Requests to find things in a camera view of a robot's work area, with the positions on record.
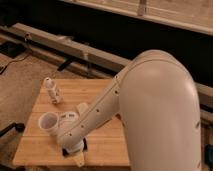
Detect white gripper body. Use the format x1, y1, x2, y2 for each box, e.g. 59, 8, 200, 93
63, 140, 84, 156

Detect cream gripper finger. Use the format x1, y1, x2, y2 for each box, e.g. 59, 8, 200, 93
72, 153, 84, 167

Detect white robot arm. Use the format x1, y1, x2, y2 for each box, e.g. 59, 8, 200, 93
57, 50, 201, 171

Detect white sponge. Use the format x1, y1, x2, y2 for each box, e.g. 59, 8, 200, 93
76, 103, 88, 115

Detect white plastic cup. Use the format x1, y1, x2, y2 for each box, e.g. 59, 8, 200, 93
38, 112, 59, 136

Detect wooden table board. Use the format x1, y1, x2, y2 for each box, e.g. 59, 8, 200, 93
13, 79, 129, 166

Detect small white bottle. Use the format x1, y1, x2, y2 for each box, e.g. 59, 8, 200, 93
44, 77, 62, 104

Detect blue object at edge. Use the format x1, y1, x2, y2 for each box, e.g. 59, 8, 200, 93
205, 145, 213, 168

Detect black clamp handle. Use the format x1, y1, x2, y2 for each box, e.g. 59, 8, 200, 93
0, 122, 25, 137

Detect grey metal rail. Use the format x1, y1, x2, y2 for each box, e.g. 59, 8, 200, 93
0, 22, 213, 111

